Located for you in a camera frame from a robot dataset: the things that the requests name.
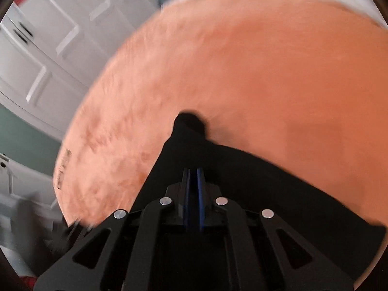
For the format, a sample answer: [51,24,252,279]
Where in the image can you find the black pants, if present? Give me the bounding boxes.
[131,113,387,290]

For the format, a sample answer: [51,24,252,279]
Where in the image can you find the orange velvet bed blanket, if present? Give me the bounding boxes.
[54,0,387,226]

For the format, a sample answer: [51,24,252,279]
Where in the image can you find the white panelled wardrobe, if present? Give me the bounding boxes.
[1,0,162,140]

